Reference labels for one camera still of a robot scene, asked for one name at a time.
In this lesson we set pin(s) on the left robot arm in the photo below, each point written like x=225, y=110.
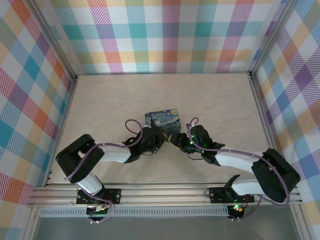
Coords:
x=115, y=155

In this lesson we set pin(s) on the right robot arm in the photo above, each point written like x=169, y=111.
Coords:
x=237, y=160

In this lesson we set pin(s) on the starry night print tin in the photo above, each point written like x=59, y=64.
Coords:
x=165, y=118

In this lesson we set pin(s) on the aluminium frame long rail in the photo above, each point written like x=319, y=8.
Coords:
x=162, y=193

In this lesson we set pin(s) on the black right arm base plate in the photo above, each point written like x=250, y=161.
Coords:
x=217, y=194

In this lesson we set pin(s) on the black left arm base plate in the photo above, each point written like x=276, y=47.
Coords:
x=113, y=195

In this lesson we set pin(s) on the aluminium frame side rail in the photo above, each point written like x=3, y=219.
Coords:
x=62, y=130
x=262, y=112

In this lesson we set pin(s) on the aluminium frame post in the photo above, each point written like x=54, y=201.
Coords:
x=268, y=37
x=55, y=40

